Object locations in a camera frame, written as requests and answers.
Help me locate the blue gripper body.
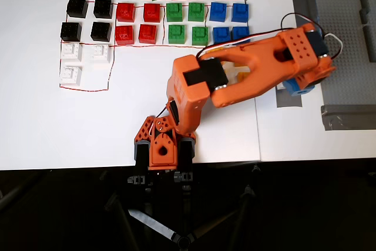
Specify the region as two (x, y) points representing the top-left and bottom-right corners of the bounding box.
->
(283, 79), (317, 97)

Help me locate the grey tape square marker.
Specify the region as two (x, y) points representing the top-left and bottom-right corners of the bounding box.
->
(276, 85), (303, 108)

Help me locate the blue lego block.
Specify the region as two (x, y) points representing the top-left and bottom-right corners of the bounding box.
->
(209, 2), (228, 22)
(231, 3), (250, 23)
(211, 26), (231, 45)
(231, 26), (251, 43)

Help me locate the red lego block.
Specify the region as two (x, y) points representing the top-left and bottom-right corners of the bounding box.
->
(116, 2), (137, 23)
(114, 25), (135, 46)
(137, 24), (158, 45)
(143, 3), (162, 23)

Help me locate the black lego block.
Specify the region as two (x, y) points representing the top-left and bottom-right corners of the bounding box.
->
(93, 0), (114, 19)
(66, 0), (89, 19)
(90, 21), (112, 42)
(60, 21), (82, 42)

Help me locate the grey lego baseplate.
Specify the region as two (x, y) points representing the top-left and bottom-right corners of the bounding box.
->
(301, 0), (376, 108)

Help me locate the black table clamp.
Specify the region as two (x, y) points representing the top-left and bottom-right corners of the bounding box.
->
(127, 140), (152, 187)
(173, 138), (197, 192)

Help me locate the grey duct tape strip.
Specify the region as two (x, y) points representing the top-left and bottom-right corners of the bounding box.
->
(291, 0), (325, 33)
(320, 103), (376, 131)

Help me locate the red black white servo cable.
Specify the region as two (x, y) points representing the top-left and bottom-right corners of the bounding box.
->
(149, 104), (169, 134)
(195, 12), (344, 62)

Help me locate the long grey brick wall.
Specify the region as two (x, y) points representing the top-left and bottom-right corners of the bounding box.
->
(362, 25), (376, 63)

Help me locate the black camera tripod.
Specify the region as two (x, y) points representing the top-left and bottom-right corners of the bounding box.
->
(0, 164), (264, 251)

